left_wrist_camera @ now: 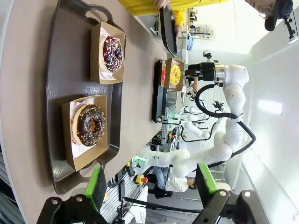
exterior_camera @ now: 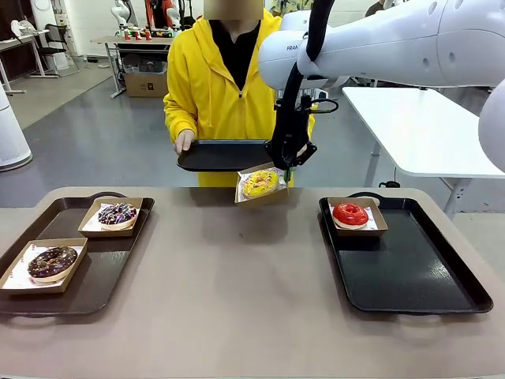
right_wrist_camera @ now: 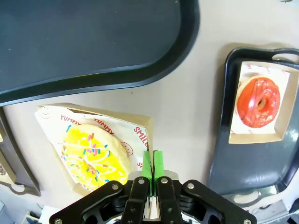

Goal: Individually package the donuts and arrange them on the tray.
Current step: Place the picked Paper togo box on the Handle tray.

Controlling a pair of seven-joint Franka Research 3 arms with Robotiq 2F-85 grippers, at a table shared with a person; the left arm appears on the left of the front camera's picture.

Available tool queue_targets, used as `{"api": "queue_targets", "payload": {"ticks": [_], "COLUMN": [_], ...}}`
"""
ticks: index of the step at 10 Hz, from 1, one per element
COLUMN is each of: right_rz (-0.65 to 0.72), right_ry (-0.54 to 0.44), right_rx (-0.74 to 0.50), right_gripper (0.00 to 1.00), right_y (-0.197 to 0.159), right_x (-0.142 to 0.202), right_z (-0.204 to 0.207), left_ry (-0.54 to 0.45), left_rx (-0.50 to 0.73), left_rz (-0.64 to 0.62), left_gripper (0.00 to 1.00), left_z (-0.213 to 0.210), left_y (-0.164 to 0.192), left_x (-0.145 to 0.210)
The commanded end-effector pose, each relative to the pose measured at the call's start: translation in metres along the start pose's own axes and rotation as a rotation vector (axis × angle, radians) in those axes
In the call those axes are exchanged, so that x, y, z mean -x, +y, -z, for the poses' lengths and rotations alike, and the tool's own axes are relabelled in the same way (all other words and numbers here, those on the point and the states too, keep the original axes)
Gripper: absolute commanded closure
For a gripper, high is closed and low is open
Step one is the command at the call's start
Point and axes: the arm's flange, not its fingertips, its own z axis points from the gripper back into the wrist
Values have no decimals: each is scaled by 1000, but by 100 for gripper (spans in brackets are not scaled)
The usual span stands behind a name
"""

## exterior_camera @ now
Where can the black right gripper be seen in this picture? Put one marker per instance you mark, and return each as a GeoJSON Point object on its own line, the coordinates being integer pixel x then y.
{"type": "Point", "coordinates": [302, 126]}

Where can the yellow glazed donut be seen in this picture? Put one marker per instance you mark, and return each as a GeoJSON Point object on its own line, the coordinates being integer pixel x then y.
{"type": "Point", "coordinates": [258, 184]}

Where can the square kraft cardboard box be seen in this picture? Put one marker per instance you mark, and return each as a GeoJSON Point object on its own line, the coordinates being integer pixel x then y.
{"type": "Point", "coordinates": [88, 233]}
{"type": "Point", "coordinates": [260, 203]}
{"type": "Point", "coordinates": [378, 231]}
{"type": "Point", "coordinates": [47, 290]}

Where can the small black serving tray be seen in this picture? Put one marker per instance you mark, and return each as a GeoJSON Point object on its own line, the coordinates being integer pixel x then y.
{"type": "Point", "coordinates": [217, 156]}

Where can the red glazed donut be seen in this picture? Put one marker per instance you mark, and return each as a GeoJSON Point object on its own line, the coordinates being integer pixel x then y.
{"type": "Point", "coordinates": [349, 215]}

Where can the dark donut white drizzle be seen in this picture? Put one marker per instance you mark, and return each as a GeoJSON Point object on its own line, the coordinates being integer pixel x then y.
{"type": "Point", "coordinates": [117, 215]}

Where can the chocolate donut small sprinkles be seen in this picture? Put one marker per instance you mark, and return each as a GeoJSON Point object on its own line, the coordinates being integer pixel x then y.
{"type": "Point", "coordinates": [51, 262]}

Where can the person's right forearm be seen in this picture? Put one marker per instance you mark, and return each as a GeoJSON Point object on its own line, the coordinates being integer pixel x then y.
{"type": "Point", "coordinates": [179, 122]}

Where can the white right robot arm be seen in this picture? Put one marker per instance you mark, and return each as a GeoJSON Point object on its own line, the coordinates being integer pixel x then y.
{"type": "Point", "coordinates": [375, 47]}

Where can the large black serving tray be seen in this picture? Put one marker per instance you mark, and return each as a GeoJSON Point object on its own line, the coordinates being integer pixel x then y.
{"type": "Point", "coordinates": [394, 268]}

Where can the brown plastic serving tray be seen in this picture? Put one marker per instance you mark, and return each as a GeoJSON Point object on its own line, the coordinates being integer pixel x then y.
{"type": "Point", "coordinates": [110, 256]}

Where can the person's left hand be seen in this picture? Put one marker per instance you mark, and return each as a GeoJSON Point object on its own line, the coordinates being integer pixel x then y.
{"type": "Point", "coordinates": [301, 151]}

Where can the person's right hand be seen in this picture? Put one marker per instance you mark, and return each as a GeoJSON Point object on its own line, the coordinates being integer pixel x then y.
{"type": "Point", "coordinates": [184, 141]}

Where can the person in yellow hoodie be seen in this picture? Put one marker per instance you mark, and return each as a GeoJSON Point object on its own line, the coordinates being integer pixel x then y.
{"type": "Point", "coordinates": [205, 79]}

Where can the large white table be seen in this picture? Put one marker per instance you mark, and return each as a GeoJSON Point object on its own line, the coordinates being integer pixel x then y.
{"type": "Point", "coordinates": [434, 130]}

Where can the brown cardboard carton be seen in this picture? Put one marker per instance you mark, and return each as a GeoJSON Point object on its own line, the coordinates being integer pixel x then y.
{"type": "Point", "coordinates": [146, 85]}

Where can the seated background person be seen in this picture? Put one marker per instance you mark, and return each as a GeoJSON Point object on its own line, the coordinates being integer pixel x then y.
{"type": "Point", "coordinates": [375, 10]}

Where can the clear plastic storage bin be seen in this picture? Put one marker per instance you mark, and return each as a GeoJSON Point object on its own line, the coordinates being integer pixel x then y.
{"type": "Point", "coordinates": [144, 65]}

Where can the small red cup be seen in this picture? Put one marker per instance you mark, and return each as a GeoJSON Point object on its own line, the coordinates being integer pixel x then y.
{"type": "Point", "coordinates": [148, 36]}
{"type": "Point", "coordinates": [127, 36]}
{"type": "Point", "coordinates": [138, 36]}

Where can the wooden top desk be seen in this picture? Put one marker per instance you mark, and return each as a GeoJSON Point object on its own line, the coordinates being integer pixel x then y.
{"type": "Point", "coordinates": [110, 39]}

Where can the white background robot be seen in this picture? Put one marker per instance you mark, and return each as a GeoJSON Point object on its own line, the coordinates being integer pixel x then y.
{"type": "Point", "coordinates": [120, 12]}

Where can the black office chair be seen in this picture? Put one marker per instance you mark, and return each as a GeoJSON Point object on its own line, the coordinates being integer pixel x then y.
{"type": "Point", "coordinates": [55, 50]}

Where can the white cylindrical air purifier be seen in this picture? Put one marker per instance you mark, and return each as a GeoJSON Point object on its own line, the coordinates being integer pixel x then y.
{"type": "Point", "coordinates": [12, 138]}

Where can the white office desk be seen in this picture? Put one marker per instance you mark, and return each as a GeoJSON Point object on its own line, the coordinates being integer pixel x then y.
{"type": "Point", "coordinates": [19, 40]}

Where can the white bag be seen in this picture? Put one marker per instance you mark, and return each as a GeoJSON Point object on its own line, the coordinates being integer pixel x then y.
{"type": "Point", "coordinates": [23, 27]}

